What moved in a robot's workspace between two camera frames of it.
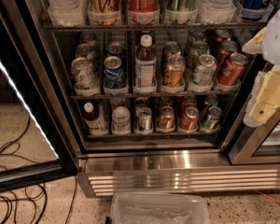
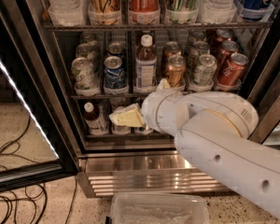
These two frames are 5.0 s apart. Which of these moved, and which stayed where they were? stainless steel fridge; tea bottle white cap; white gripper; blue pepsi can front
Moved: white gripper
Stayed: blue pepsi can front; tea bottle white cap; stainless steel fridge
